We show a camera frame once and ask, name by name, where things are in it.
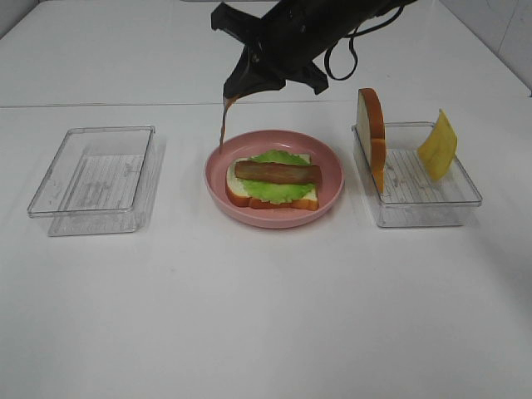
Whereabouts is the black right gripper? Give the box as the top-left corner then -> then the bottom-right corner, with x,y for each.
211,1 -> 410,107

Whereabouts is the bacon strip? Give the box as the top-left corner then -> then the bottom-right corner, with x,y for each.
218,96 -> 239,154
234,160 -> 323,185

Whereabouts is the bread slice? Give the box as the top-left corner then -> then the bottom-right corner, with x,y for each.
225,150 -> 319,211
356,88 -> 387,194

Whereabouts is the green lettuce leaf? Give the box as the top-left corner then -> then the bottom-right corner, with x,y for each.
226,150 -> 318,208

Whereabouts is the pink round plate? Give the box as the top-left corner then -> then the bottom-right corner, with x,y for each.
204,130 -> 344,229

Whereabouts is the left clear plastic tray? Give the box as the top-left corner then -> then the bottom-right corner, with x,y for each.
27,126 -> 160,237

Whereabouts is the clear plastic tray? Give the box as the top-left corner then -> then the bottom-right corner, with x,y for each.
27,126 -> 160,237
352,121 -> 482,228

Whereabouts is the right clear plastic tray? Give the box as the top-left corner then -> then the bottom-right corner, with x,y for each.
352,121 -> 482,228

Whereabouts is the yellow cheese slice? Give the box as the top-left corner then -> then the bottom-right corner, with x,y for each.
416,109 -> 458,181

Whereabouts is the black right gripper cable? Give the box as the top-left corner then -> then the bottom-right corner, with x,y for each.
323,0 -> 406,82

